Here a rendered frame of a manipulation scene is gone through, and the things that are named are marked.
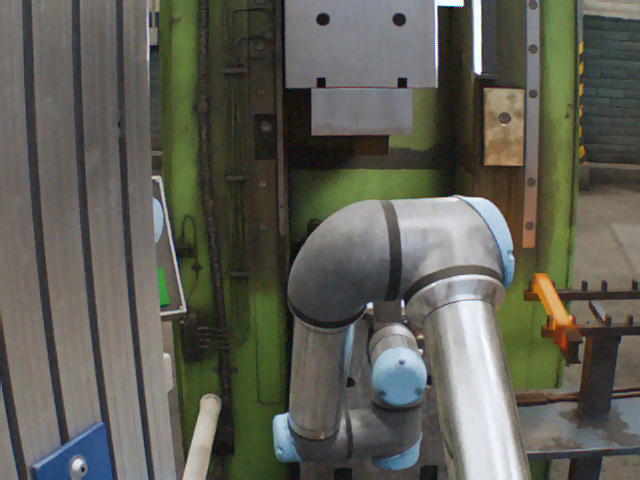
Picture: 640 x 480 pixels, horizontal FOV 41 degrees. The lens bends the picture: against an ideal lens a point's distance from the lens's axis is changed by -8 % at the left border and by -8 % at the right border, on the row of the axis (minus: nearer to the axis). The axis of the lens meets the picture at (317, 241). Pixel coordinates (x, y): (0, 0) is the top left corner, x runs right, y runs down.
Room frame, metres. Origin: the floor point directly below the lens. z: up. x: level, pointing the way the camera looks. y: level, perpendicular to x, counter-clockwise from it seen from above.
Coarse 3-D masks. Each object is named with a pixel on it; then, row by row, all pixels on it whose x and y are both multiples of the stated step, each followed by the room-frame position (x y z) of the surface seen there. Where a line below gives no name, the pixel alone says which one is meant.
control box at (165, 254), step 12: (156, 180) 1.74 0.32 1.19; (156, 192) 1.73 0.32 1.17; (168, 228) 1.70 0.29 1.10; (168, 240) 1.68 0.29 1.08; (156, 252) 1.66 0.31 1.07; (168, 252) 1.67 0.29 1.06; (168, 264) 1.66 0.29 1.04; (168, 276) 1.65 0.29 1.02; (168, 288) 1.63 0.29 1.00; (180, 288) 1.64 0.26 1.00; (180, 300) 1.63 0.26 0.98; (168, 312) 1.61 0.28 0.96; (180, 312) 1.62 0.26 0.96
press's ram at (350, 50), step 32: (288, 0) 1.77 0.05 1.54; (320, 0) 1.77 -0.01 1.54; (352, 0) 1.77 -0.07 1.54; (384, 0) 1.77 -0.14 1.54; (416, 0) 1.77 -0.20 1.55; (448, 0) 1.96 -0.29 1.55; (288, 32) 1.77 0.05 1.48; (320, 32) 1.77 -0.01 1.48; (352, 32) 1.77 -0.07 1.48; (384, 32) 1.77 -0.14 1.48; (416, 32) 1.77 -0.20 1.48; (288, 64) 1.77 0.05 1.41; (320, 64) 1.77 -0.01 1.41; (352, 64) 1.77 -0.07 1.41; (384, 64) 1.77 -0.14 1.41; (416, 64) 1.77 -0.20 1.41
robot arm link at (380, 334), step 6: (378, 330) 1.29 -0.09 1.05; (384, 330) 1.28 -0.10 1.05; (390, 330) 1.28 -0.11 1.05; (396, 330) 1.27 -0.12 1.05; (402, 330) 1.28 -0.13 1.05; (378, 336) 1.27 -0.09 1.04; (384, 336) 1.26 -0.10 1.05; (408, 336) 1.26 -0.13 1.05; (372, 342) 1.28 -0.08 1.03; (414, 342) 1.26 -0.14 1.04; (372, 348) 1.26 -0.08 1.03; (420, 354) 1.27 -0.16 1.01
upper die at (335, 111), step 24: (312, 96) 1.77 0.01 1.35; (336, 96) 1.77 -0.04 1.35; (360, 96) 1.77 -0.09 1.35; (384, 96) 1.77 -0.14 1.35; (408, 96) 1.77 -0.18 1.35; (312, 120) 1.77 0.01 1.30; (336, 120) 1.77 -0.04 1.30; (360, 120) 1.77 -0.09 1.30; (384, 120) 1.77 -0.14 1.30; (408, 120) 1.77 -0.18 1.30
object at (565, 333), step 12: (540, 276) 1.78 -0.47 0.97; (540, 288) 1.70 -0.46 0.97; (552, 288) 1.69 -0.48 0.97; (552, 300) 1.62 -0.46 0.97; (552, 312) 1.55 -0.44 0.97; (564, 312) 1.55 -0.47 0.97; (564, 324) 1.47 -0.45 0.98; (564, 336) 1.45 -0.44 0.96; (576, 336) 1.40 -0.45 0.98; (564, 348) 1.44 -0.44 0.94; (576, 348) 1.38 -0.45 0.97; (576, 360) 1.38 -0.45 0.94
